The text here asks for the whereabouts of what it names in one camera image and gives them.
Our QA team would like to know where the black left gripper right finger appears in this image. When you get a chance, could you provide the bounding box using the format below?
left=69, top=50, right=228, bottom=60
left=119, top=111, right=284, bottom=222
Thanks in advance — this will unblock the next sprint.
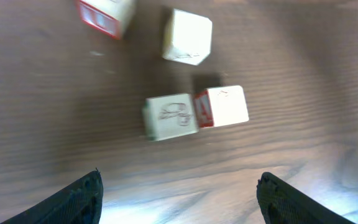
left=257, top=172, right=352, bottom=224

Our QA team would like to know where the wooden block red letter side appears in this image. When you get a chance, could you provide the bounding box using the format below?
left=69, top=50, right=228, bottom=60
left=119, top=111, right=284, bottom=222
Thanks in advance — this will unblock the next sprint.
left=76, top=0, right=137, bottom=39

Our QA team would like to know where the wooden block red A side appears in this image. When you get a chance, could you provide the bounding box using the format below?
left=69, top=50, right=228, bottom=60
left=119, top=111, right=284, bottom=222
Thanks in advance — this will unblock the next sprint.
left=193, top=85, right=249, bottom=128

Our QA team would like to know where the wooden block yellow S side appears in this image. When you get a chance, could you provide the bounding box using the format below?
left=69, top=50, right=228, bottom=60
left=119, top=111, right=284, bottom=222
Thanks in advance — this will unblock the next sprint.
left=162, top=9, right=213, bottom=65

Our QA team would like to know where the wooden block with turtle drawing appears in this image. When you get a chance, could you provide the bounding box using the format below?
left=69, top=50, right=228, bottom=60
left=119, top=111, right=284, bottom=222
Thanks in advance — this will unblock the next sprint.
left=142, top=93, right=199, bottom=141

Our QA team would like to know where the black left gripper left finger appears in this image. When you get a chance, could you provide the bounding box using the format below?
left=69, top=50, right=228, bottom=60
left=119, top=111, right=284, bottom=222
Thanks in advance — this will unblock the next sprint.
left=1, top=169, right=104, bottom=224

